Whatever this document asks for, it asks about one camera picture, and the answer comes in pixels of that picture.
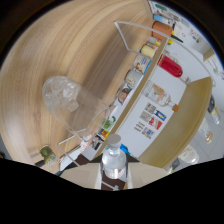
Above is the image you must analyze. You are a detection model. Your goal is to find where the black rectangular block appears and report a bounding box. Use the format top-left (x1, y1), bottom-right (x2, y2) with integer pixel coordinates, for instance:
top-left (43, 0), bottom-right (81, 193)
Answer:
top-left (33, 159), bottom-right (47, 168)

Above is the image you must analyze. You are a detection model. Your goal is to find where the blue poster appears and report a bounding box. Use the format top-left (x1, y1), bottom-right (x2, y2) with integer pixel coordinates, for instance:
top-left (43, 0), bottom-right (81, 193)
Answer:
top-left (153, 109), bottom-right (167, 122)

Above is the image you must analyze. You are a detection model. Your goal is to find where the red poster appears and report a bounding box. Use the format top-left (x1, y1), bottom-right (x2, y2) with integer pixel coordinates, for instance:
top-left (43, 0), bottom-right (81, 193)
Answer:
top-left (148, 116), bottom-right (164, 130)

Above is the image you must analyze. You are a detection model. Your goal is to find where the blue liquid glass bottle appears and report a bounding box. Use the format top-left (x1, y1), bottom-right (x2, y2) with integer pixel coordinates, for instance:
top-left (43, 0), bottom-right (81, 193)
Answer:
top-left (119, 143), bottom-right (132, 155)

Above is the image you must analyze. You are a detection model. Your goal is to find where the yellow red cup white lid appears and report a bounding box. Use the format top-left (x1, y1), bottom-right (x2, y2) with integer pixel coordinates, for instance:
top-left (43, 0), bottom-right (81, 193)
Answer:
top-left (96, 128), bottom-right (110, 141)

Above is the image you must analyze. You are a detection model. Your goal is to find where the white bowl with red print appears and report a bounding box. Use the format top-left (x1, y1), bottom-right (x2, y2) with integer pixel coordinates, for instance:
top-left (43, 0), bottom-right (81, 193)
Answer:
top-left (115, 84), bottom-right (134, 105)

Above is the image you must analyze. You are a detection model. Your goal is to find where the clear bottle with silver cap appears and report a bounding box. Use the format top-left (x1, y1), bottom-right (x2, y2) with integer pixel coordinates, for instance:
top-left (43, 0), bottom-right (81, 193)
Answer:
top-left (100, 133), bottom-right (128, 181)

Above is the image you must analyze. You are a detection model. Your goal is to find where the blue rimmed bowl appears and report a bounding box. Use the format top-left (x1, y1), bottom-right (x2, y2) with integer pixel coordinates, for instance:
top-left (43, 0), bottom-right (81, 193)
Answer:
top-left (133, 54), bottom-right (152, 74)

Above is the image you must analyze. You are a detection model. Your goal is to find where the black white striped poster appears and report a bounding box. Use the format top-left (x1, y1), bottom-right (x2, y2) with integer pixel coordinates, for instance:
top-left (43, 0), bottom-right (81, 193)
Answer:
top-left (134, 121), bottom-right (146, 133)

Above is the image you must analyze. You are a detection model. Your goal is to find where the long wooden wall shelf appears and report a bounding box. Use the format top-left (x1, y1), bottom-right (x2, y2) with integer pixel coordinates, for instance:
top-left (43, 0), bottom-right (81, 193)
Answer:
top-left (201, 48), bottom-right (216, 63)

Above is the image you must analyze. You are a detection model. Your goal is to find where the white mug with green print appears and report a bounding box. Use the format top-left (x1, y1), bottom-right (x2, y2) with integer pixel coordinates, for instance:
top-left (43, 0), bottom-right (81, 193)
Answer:
top-left (100, 115), bottom-right (117, 132)

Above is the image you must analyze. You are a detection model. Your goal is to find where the wooden two-tier rack white frame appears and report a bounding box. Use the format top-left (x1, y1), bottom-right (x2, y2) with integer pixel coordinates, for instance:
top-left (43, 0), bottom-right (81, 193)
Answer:
top-left (56, 3), bottom-right (214, 169)

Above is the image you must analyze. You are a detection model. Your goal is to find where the glass jar with wooden lid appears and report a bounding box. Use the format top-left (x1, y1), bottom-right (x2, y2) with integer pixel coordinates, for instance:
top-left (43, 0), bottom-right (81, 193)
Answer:
top-left (198, 118), bottom-right (214, 145)

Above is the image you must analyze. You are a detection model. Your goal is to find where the clear drinking glass with ice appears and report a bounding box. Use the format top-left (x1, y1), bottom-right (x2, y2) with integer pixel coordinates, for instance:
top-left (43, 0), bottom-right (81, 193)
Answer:
top-left (42, 75), bottom-right (112, 139)

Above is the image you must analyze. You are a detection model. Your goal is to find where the tan grey poster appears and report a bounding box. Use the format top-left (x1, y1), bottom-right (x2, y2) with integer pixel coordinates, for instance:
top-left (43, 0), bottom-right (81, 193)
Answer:
top-left (139, 110), bottom-right (153, 123)

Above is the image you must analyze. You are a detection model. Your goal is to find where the clear bottle with orange cap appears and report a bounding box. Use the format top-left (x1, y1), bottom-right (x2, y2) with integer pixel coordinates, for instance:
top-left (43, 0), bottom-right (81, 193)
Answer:
top-left (143, 80), bottom-right (180, 113)

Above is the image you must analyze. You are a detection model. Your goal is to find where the orange basket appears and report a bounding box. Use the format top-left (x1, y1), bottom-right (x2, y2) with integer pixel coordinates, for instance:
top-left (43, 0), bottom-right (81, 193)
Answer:
top-left (151, 20), bottom-right (174, 42)

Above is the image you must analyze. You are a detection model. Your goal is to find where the red liquid glass bottle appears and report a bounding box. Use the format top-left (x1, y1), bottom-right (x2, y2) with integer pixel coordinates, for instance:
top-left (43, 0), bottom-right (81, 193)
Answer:
top-left (156, 54), bottom-right (192, 84)

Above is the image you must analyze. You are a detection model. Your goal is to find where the multicolour poster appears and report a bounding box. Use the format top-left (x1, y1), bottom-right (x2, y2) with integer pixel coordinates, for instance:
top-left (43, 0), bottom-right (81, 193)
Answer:
top-left (141, 127), bottom-right (155, 139)

